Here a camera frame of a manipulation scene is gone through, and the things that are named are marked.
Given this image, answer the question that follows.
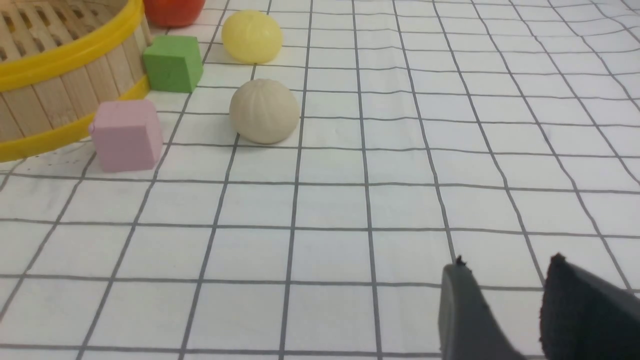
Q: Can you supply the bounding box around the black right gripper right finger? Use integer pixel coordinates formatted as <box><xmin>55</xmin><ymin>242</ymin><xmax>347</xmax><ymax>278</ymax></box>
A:
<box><xmin>539</xmin><ymin>253</ymin><xmax>640</xmax><ymax>360</ymax></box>

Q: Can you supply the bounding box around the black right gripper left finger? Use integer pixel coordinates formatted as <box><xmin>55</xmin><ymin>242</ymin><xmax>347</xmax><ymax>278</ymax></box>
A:
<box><xmin>438</xmin><ymin>256</ymin><xmax>525</xmax><ymax>360</ymax></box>

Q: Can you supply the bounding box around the beige bun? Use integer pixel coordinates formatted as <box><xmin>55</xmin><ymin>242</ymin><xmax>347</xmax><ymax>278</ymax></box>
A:
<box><xmin>229</xmin><ymin>79</ymin><xmax>301</xmax><ymax>145</ymax></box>

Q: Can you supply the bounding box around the yellow bun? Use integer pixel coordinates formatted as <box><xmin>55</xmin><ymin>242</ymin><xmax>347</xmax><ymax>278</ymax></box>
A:
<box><xmin>221</xmin><ymin>10</ymin><xmax>284</xmax><ymax>64</ymax></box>

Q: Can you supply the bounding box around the bamboo steamer tray yellow rim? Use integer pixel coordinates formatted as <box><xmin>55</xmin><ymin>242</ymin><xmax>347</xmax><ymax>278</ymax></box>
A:
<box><xmin>0</xmin><ymin>0</ymin><xmax>153</xmax><ymax>162</ymax></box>

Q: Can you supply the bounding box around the white grid tablecloth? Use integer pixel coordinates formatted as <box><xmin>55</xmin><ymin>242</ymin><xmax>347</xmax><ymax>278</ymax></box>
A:
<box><xmin>0</xmin><ymin>0</ymin><xmax>640</xmax><ymax>360</ymax></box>

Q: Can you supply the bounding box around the pink foam cube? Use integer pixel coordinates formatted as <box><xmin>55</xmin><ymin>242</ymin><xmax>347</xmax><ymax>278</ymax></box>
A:
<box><xmin>88</xmin><ymin>99</ymin><xmax>163</xmax><ymax>173</ymax></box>

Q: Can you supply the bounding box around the green foam cube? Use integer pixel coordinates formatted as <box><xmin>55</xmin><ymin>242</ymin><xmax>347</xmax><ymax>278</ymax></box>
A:
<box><xmin>142</xmin><ymin>35</ymin><xmax>204</xmax><ymax>93</ymax></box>

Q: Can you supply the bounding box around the red tomato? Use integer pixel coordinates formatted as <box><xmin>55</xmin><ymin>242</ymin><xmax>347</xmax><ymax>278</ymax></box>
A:
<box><xmin>143</xmin><ymin>0</ymin><xmax>206</xmax><ymax>28</ymax></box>

